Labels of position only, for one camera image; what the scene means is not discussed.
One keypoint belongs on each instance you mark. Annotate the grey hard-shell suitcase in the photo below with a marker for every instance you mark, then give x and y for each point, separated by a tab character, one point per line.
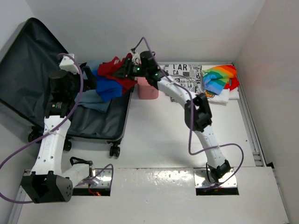
27	59

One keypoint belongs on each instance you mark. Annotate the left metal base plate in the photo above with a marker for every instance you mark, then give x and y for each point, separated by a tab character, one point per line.
96	185

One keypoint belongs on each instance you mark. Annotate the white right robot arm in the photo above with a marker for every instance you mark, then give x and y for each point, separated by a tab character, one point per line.
197	112

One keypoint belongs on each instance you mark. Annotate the black white newspaper print shirt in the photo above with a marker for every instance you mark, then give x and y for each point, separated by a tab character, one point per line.
187	75

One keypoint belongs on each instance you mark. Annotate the metal base plate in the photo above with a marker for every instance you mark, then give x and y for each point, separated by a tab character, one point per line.
96	185
205	185

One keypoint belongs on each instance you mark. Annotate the grey-blue cloth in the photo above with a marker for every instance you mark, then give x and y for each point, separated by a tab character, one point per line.
90	99

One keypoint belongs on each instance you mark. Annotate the red shirt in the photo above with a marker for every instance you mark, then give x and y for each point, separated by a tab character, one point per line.
107	69

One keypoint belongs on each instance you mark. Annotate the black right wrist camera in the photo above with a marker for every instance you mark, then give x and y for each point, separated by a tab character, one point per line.
147	59

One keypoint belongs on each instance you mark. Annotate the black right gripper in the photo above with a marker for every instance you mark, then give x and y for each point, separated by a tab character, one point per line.
122	72

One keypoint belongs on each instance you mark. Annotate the rainbow striped garment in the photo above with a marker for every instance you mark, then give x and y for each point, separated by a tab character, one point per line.
221	77

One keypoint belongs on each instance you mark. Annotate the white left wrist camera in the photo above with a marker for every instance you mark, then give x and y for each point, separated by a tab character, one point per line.
68	65

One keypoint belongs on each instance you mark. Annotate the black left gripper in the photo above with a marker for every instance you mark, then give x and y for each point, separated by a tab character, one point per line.
89	83

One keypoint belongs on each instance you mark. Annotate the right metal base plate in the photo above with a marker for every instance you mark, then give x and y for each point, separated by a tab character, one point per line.
205	185

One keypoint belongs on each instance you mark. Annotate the pink vanity case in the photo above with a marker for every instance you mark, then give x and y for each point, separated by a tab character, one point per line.
146	91

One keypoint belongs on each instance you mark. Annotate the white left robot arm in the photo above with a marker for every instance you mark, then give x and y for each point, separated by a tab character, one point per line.
47	183

